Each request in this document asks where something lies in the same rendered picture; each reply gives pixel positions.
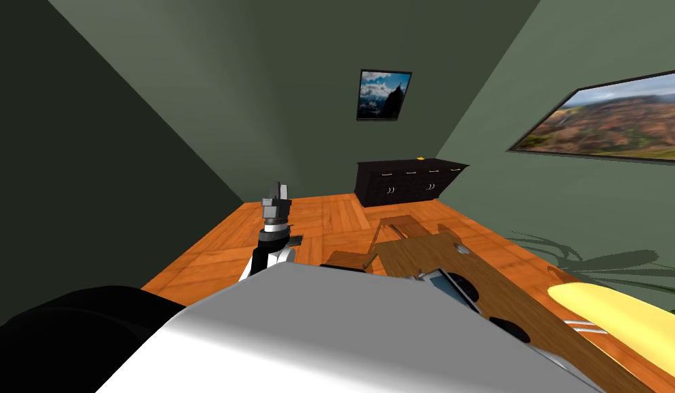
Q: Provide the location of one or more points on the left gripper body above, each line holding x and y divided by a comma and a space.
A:
275, 208

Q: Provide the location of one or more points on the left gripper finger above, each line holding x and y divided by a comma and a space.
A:
283, 191
274, 191

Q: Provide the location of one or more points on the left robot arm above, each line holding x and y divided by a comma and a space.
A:
69, 344

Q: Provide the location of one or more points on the brown wooden chair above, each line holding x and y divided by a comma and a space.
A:
345, 257
402, 225

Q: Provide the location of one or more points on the black sideboard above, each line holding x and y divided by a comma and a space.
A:
408, 183

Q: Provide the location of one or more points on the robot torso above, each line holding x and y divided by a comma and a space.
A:
326, 333

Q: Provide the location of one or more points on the small grey round dish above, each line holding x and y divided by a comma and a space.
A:
463, 250

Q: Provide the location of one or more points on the brown wooden table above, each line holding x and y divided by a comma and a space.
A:
512, 295

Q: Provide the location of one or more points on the wide landscape picture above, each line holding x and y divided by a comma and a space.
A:
615, 125

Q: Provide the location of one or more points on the yellow rounded seat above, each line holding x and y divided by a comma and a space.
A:
626, 316

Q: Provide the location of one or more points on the mountain picture black frame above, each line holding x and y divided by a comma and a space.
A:
383, 94

